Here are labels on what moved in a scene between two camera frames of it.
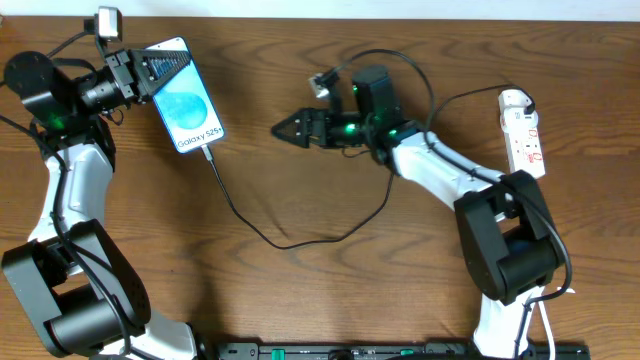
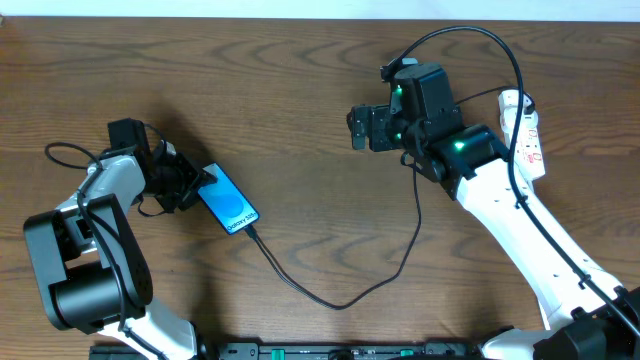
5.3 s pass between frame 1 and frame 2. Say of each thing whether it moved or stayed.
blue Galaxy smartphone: moved
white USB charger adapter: stayed
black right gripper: moved
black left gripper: moved
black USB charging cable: moved
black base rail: stayed
